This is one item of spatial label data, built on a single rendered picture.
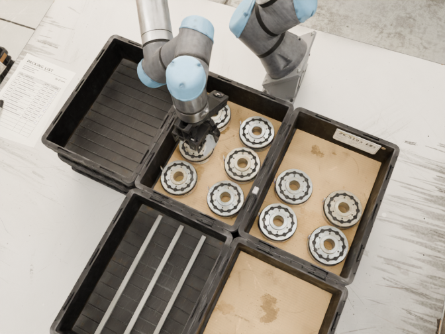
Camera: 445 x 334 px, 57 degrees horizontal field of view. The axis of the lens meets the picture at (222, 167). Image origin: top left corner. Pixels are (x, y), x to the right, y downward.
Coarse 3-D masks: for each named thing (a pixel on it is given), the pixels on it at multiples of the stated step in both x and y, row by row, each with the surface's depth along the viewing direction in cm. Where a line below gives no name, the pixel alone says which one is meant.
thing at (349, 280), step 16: (304, 112) 113; (288, 128) 112; (352, 128) 111; (384, 144) 109; (272, 160) 109; (384, 176) 106; (384, 192) 104; (240, 224) 103; (368, 224) 102; (256, 240) 101; (288, 256) 100; (320, 272) 98; (352, 272) 98
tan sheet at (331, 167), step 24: (312, 144) 121; (336, 144) 120; (288, 168) 118; (312, 168) 118; (336, 168) 118; (360, 168) 117; (312, 192) 115; (360, 192) 115; (312, 216) 113; (264, 240) 111; (288, 240) 111; (336, 264) 108
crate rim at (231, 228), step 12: (240, 84) 117; (264, 96) 115; (288, 108) 114; (288, 120) 113; (168, 132) 113; (156, 144) 111; (276, 144) 110; (144, 168) 109; (264, 168) 108; (156, 192) 107; (180, 204) 105; (204, 216) 104; (240, 216) 104; (228, 228) 103
